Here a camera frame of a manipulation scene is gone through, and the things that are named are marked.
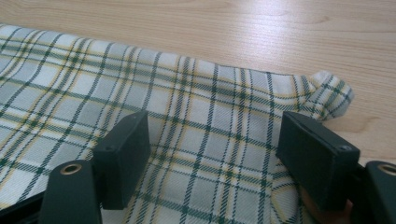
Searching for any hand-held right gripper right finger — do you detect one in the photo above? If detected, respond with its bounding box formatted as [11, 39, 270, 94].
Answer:
[275, 110, 361, 213]

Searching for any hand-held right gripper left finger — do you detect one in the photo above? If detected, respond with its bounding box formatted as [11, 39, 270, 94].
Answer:
[91, 109, 152, 211]

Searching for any plaid button-up shirt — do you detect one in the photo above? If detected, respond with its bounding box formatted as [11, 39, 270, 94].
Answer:
[0, 22, 356, 224]

